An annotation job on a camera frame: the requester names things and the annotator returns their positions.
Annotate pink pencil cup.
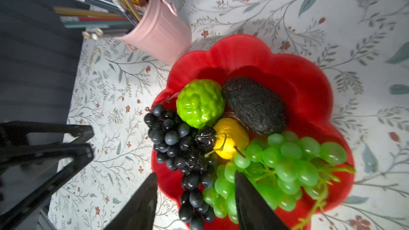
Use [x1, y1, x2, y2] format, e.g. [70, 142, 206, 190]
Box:
[117, 0, 192, 65]

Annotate red flower fruit bowl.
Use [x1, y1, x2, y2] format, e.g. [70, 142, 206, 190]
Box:
[151, 35, 354, 228]

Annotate dark fake avocado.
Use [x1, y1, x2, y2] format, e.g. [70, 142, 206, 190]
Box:
[223, 77, 287, 136]

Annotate yellow fake lemon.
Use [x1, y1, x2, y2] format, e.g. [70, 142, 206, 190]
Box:
[213, 118, 250, 160]

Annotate green fake apple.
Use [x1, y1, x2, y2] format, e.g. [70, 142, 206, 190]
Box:
[176, 79, 225, 129]

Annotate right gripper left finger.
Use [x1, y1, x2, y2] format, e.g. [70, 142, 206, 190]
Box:
[105, 173, 158, 230]

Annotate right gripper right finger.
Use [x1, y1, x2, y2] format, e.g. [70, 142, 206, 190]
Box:
[235, 171, 289, 230]

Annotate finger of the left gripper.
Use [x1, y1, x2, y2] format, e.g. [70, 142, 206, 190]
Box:
[1, 121, 94, 145]
[1, 143, 94, 220]

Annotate small black grapes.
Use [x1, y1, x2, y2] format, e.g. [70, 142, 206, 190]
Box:
[186, 127, 227, 173]

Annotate dark purple grape bunch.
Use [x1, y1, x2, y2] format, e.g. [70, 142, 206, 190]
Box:
[144, 104, 217, 230]

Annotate green fake grape bunch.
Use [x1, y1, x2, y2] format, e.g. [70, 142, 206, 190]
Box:
[204, 132, 355, 230]

